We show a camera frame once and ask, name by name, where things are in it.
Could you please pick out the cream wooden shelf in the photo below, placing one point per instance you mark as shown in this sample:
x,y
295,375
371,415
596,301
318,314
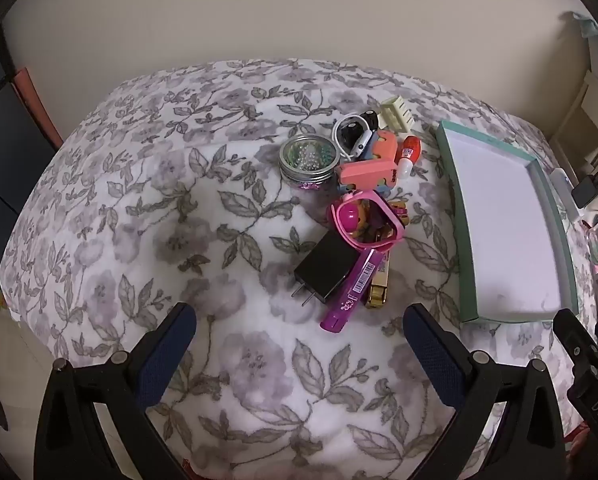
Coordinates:
x,y
581,115

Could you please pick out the dark cabinet with orange edge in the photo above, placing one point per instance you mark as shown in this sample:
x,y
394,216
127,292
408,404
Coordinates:
x,y
9,150

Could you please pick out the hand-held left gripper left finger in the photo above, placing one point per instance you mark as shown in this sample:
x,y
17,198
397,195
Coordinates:
x,y
165,360

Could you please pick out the cream plastic hair clip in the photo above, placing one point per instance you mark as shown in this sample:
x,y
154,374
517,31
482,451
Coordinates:
x,y
398,114

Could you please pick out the purple plastic tube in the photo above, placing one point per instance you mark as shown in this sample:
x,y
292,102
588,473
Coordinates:
x,y
351,292

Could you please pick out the pink heart-shaped case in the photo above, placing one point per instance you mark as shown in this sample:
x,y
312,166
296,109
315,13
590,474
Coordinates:
x,y
341,227

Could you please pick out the orange and white glue bottle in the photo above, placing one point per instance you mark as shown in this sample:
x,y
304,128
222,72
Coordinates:
x,y
408,155

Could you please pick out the white power strip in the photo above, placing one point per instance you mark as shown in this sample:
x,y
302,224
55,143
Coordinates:
x,y
565,192

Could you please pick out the round tin of beads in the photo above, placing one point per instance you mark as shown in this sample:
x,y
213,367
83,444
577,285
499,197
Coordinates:
x,y
309,157

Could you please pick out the black plug charger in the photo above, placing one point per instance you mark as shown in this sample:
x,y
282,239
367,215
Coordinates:
x,y
326,265

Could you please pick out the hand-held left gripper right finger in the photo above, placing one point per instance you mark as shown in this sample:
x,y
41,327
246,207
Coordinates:
x,y
436,360

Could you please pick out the black power adapter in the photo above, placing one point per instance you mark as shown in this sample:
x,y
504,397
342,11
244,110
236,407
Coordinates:
x,y
586,191

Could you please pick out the pale blue printed cloth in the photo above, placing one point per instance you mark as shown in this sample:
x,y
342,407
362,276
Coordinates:
x,y
586,22

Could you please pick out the teal cardboard box tray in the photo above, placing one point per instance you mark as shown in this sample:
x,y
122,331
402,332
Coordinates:
x,y
509,225

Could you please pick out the toy dog with pink helmet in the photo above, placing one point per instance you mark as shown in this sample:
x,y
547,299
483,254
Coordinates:
x,y
351,212

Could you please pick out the white wristband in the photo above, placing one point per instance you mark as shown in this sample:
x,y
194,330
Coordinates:
x,y
340,127

